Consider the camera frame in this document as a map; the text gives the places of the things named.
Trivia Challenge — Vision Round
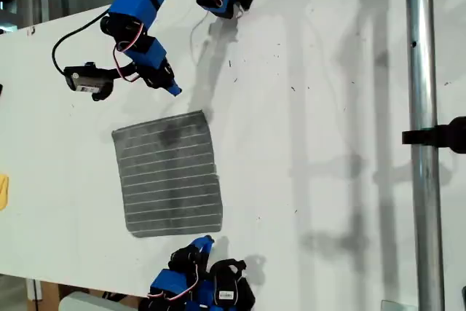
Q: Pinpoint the black camera cable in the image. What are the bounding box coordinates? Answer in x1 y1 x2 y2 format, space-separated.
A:
51 4 112 75

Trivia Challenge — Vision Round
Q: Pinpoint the grey striped towel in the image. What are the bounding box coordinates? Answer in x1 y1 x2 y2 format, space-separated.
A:
111 109 224 239

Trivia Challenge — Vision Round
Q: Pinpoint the thin white wire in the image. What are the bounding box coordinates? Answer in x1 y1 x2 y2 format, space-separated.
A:
189 10 210 50

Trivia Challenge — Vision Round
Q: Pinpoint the black camera stalk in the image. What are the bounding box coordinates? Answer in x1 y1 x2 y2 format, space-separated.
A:
107 63 141 81

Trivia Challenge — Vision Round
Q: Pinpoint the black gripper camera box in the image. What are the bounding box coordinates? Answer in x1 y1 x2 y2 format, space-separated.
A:
63 62 116 103
210 259 248 307

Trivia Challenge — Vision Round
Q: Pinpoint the wooden table leg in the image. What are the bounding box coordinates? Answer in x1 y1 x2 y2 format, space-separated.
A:
36 280 61 311

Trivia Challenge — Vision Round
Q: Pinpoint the steel post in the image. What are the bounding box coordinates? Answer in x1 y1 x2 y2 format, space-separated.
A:
403 0 446 311

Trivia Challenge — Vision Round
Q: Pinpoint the yellow object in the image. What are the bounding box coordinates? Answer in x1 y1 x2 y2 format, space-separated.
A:
0 174 10 212

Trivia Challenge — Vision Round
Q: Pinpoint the black clamp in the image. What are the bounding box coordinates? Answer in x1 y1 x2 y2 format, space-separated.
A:
401 116 466 155

